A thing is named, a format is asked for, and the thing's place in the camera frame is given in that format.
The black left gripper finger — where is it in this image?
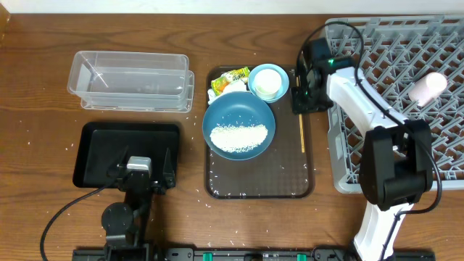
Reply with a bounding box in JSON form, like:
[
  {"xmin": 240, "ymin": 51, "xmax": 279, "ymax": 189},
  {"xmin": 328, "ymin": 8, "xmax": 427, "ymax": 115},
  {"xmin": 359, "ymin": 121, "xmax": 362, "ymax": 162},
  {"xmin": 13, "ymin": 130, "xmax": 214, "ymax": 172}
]
[
  {"xmin": 107, "ymin": 146, "xmax": 128, "ymax": 178},
  {"xmin": 162, "ymin": 148, "xmax": 176, "ymax": 189}
]

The wooden chopstick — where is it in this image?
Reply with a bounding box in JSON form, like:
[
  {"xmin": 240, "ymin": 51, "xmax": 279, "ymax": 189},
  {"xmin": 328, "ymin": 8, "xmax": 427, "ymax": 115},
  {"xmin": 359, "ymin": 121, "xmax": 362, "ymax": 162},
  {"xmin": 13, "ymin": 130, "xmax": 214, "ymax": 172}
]
[{"xmin": 296, "ymin": 77, "xmax": 305, "ymax": 153}]

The light blue bowl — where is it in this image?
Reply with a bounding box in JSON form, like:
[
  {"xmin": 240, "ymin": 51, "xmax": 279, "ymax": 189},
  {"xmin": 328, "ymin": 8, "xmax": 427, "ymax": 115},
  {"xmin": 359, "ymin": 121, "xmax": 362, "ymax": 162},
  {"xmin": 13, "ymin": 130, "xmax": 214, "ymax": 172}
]
[{"xmin": 248, "ymin": 64, "xmax": 289, "ymax": 104}]

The cream white cup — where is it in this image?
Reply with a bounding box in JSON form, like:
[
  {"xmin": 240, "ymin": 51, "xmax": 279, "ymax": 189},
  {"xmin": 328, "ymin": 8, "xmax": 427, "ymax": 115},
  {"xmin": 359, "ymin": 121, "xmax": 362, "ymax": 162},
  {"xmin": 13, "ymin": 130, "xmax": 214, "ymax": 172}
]
[{"xmin": 253, "ymin": 69, "xmax": 282, "ymax": 100}]

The pink cup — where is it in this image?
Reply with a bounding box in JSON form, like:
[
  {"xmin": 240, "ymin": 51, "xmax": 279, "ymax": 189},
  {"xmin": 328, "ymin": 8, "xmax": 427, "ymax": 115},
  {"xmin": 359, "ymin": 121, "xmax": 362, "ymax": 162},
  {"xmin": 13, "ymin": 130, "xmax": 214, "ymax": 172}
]
[{"xmin": 408, "ymin": 72, "xmax": 447, "ymax": 107}]

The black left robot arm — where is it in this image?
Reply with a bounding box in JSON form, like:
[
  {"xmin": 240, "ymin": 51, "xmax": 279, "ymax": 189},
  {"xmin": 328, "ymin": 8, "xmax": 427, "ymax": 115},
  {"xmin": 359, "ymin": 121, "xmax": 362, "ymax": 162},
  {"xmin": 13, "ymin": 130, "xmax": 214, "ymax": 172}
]
[{"xmin": 101, "ymin": 147, "xmax": 169, "ymax": 261}]

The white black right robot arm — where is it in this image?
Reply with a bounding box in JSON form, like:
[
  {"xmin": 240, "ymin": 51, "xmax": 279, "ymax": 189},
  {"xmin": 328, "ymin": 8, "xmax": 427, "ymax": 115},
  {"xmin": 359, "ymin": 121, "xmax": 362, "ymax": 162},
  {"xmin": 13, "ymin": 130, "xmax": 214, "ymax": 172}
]
[{"xmin": 202, "ymin": 38, "xmax": 433, "ymax": 260}]

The grey dishwasher rack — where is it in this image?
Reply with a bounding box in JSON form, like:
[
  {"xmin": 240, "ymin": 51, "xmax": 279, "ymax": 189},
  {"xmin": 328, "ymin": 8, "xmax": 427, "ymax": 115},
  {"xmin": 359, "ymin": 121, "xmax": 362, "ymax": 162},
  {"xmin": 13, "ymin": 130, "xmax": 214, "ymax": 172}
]
[{"xmin": 321, "ymin": 15, "xmax": 463, "ymax": 190}]

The black plastic tray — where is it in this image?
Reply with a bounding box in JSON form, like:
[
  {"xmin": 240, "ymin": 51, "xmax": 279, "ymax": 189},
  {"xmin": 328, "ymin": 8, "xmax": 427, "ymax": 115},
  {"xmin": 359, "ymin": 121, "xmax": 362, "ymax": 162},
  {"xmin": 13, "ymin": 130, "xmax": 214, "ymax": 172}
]
[{"xmin": 72, "ymin": 122, "xmax": 180, "ymax": 188}]

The crumpled white tissue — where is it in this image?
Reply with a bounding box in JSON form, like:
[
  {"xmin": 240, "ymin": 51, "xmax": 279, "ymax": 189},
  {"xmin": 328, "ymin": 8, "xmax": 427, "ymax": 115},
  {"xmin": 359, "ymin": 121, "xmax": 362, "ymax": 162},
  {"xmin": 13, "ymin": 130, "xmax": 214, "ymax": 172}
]
[{"xmin": 207, "ymin": 80, "xmax": 248, "ymax": 105}]

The dark blue plate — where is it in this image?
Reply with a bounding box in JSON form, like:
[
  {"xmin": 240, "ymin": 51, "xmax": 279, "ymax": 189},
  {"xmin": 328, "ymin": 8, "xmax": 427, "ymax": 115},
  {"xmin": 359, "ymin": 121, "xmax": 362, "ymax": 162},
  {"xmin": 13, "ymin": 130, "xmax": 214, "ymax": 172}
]
[{"xmin": 202, "ymin": 92, "xmax": 276, "ymax": 161}]

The brown serving tray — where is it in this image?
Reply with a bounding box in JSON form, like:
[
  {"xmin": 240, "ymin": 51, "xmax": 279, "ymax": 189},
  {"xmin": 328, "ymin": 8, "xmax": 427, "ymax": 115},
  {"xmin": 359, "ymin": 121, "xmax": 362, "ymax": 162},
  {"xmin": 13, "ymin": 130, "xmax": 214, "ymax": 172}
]
[{"xmin": 204, "ymin": 65, "xmax": 315, "ymax": 200}]

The white rice pile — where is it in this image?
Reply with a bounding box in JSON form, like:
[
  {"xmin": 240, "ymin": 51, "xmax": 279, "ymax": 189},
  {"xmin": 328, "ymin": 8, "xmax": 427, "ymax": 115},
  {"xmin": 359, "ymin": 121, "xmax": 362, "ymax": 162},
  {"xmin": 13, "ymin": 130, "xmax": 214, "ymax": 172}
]
[{"xmin": 210, "ymin": 125, "xmax": 268, "ymax": 153}]

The green yellow snack wrapper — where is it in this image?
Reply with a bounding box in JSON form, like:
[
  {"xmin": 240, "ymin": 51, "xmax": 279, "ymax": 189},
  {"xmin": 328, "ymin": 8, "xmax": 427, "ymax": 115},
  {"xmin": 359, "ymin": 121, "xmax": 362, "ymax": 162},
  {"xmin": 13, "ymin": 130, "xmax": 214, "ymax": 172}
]
[{"xmin": 211, "ymin": 67, "xmax": 250, "ymax": 96}]

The clear plastic bin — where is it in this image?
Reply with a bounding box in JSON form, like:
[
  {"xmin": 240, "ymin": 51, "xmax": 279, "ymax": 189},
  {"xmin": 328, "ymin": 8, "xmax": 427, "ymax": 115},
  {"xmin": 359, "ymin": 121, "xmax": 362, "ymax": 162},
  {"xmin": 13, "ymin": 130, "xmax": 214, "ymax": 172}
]
[{"xmin": 67, "ymin": 51, "xmax": 194, "ymax": 113}]

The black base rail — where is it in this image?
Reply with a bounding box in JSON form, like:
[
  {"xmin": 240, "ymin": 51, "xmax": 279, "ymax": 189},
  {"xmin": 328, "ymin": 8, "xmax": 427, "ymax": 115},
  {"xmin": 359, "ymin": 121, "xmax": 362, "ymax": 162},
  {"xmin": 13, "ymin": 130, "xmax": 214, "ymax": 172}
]
[{"xmin": 71, "ymin": 246, "xmax": 436, "ymax": 261}]

